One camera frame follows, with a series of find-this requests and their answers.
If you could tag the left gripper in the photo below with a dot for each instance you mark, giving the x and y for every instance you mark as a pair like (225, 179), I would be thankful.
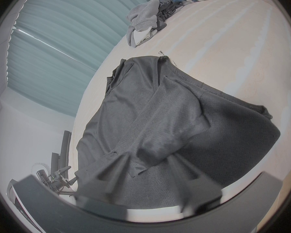
(59, 182)

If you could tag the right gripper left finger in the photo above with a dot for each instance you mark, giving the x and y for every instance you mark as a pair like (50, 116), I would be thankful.
(104, 186)

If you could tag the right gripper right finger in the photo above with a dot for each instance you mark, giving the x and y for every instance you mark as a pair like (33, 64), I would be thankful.
(196, 193)

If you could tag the black T-shirt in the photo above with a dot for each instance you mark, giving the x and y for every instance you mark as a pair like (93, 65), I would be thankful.
(184, 120)

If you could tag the pile of clothes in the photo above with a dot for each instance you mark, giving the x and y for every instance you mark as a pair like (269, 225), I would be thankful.
(148, 16)

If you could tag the black dressing table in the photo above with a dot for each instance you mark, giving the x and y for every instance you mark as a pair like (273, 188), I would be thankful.
(55, 162)

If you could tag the black chest of drawers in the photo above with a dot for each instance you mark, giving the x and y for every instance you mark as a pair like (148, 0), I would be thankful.
(67, 147)

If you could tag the round white-framed mirror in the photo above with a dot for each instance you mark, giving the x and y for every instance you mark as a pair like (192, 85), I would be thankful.
(38, 165)

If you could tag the blue-green curtain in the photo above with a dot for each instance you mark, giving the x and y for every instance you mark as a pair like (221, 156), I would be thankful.
(82, 20)
(46, 81)

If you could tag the bed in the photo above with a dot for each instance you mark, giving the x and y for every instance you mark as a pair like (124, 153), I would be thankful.
(232, 57)

